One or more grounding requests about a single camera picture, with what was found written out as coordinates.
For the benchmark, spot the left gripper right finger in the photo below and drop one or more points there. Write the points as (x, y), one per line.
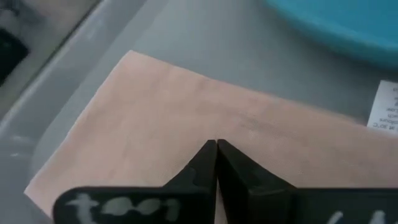
(264, 205)

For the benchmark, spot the blue round plate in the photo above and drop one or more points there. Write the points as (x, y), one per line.
(342, 28)

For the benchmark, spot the grey plastic tray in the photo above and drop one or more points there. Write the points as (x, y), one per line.
(217, 46)

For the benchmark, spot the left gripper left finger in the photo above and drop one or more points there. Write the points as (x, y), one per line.
(186, 205)

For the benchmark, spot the beige cloth napkin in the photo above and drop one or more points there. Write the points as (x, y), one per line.
(155, 124)

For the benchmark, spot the black aluminium table frame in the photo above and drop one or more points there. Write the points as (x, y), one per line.
(9, 53)

